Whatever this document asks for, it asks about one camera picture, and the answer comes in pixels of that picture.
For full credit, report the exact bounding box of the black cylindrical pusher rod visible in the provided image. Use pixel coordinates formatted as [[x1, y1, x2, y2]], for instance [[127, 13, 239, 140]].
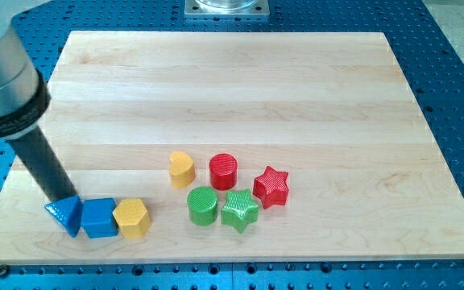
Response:
[[9, 126, 77, 202]]

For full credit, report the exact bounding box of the blue triangle block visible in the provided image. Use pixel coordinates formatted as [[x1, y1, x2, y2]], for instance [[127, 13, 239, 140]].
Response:
[[44, 196, 83, 238]]

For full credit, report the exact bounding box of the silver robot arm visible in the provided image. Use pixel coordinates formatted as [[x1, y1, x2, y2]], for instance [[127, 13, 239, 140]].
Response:
[[0, 0, 77, 201]]

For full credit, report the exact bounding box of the yellow heart block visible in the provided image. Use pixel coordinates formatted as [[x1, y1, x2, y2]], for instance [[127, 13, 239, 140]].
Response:
[[168, 151, 196, 189]]

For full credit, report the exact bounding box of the blue cube block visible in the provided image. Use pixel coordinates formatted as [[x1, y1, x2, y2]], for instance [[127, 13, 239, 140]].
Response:
[[81, 198, 118, 238]]

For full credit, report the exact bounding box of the yellow hexagon block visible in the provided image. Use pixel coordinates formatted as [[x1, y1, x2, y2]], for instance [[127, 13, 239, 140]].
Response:
[[113, 198, 151, 238]]

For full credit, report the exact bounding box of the green cylinder block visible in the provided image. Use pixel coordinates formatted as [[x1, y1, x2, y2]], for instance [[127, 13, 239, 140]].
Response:
[[187, 187, 218, 226]]

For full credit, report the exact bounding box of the red cylinder block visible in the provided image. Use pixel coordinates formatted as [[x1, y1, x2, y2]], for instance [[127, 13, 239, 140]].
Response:
[[209, 153, 238, 191]]

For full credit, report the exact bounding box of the wooden board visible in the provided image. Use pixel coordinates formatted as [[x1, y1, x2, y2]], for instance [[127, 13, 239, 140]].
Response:
[[0, 31, 464, 265]]

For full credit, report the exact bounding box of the green star block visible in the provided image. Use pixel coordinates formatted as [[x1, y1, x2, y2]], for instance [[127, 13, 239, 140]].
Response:
[[221, 188, 259, 234]]

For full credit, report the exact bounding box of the red star block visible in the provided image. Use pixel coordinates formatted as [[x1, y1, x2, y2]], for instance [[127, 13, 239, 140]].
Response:
[[253, 166, 289, 209]]

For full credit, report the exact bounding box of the blue perforated table plate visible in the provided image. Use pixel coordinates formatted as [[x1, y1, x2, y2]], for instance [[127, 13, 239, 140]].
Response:
[[0, 0, 464, 289]]

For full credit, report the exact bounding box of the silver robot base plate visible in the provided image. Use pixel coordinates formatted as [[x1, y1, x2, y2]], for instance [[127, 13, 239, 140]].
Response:
[[184, 0, 270, 16]]

